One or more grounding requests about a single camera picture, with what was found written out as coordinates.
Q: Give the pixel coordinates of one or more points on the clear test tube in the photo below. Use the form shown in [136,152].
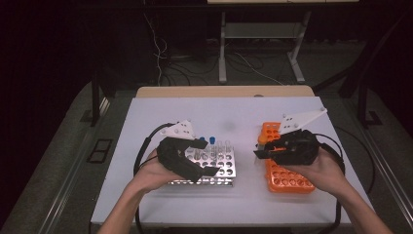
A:
[228,144]
[221,144]

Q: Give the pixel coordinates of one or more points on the grey metal stand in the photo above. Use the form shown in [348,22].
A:
[222,48]

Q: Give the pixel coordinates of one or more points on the black floor socket cover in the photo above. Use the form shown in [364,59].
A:
[99,151]

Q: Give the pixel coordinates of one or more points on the white table board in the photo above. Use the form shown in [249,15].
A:
[227,208]

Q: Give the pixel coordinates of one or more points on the orange test tube rack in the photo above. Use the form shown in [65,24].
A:
[282,172]

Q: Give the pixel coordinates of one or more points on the aluminium floor rail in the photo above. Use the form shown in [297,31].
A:
[393,182]
[69,183]

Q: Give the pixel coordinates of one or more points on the black stand post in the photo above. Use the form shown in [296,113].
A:
[95,97]

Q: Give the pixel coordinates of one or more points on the person's left hand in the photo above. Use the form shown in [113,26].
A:
[152,175]

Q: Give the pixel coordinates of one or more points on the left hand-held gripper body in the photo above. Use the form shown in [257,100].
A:
[172,156]

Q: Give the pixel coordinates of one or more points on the metal test tube rack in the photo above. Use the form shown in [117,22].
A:
[211,182]

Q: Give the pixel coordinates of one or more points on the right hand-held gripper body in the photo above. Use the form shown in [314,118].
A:
[295,149]

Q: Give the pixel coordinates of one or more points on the person's right hand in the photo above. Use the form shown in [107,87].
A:
[324,172]

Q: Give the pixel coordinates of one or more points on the orange cap test tube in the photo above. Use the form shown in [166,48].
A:
[262,138]

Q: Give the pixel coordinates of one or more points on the black angled stand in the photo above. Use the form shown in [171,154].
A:
[362,97]

